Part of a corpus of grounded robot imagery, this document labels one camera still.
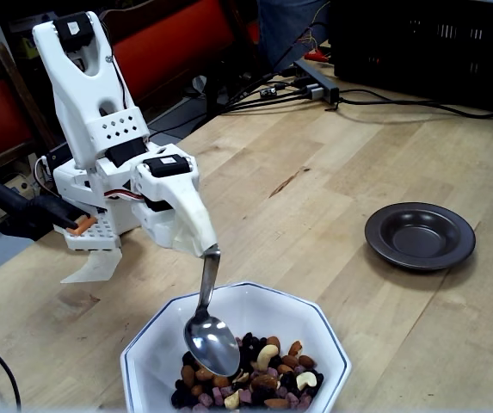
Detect yellow green box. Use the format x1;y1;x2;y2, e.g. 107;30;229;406
20;34;41;60

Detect bent metal spoon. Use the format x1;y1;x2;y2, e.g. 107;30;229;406
183;243;242;379

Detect brown plate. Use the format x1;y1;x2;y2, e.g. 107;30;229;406
364;201;477;272

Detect black usb cable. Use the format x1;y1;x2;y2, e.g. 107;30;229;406
215;83;316;116

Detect beige masking tape piece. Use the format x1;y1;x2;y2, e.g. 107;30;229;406
59;247;125;285

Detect blue grey fabric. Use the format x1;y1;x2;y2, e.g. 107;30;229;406
254;0;333;72

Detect white octagonal bowl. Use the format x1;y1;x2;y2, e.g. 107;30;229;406
120;281;354;413

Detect thick black cable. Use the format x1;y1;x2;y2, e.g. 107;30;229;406
327;88;493;120

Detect grey usb hub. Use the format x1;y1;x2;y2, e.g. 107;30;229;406
293;58;341;104

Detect black clamp with orange tip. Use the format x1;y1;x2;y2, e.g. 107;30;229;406
0;176;99;242

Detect black plastic crate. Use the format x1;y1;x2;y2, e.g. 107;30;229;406
330;0;493;113

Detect trail mix nuts and raisins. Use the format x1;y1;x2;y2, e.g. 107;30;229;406
170;330;325;410

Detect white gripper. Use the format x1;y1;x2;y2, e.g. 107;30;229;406
132;154;219;256

